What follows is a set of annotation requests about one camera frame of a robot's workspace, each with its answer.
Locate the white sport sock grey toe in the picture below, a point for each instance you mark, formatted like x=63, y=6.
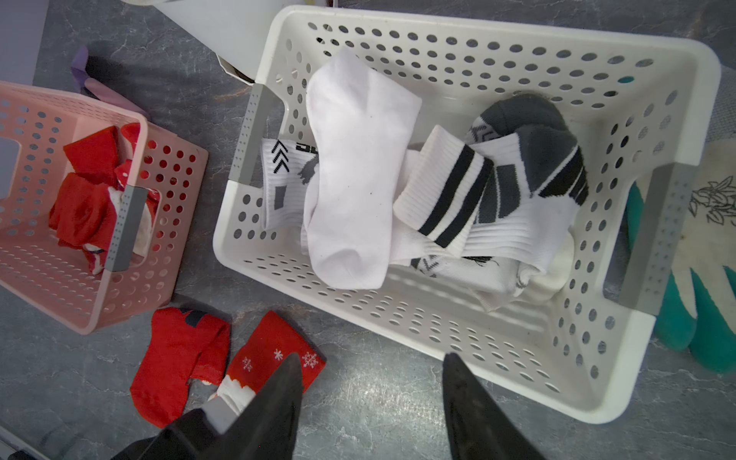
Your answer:
x=538, y=185

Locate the white perforated plastic basket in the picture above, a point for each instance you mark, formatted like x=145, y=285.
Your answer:
x=639, y=107

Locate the green white garden glove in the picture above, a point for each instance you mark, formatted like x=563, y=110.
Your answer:
x=698, y=307

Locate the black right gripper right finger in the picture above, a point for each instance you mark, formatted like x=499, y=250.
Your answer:
x=477, y=427

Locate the purple object behind basket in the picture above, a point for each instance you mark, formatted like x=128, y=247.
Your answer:
x=83, y=82

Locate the white sport sock grey heel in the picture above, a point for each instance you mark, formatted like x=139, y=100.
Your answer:
x=288, y=168

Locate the pink perforated plastic basket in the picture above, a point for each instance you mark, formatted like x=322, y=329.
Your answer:
x=150, y=234

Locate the white sock two black stripes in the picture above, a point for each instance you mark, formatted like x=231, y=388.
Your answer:
x=362, y=123

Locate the plain red sock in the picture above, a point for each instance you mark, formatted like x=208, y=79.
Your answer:
x=186, y=345

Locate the white striped ankle sock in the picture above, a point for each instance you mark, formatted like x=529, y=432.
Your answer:
x=442, y=196

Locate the white plant pot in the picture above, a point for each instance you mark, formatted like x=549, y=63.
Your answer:
x=235, y=30

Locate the red santa sock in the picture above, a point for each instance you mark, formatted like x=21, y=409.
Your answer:
x=271, y=343

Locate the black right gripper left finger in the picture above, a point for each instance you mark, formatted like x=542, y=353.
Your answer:
x=268, y=426

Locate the white ankle sock black stripes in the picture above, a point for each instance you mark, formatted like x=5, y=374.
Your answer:
x=497, y=282

